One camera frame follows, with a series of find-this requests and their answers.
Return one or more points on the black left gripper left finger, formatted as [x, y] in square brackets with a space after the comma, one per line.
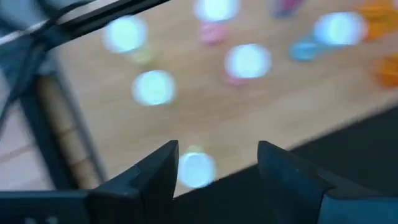
[109, 208]

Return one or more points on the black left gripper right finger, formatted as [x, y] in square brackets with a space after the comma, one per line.
[311, 205]

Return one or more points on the yellow pill bottle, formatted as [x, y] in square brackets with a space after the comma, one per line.
[124, 34]

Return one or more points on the orange pill bottle white cap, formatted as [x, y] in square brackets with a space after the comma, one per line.
[382, 28]

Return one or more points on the black table mat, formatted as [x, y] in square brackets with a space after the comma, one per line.
[357, 149]

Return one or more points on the wooden shelf black metal frame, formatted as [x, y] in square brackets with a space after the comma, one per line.
[217, 109]

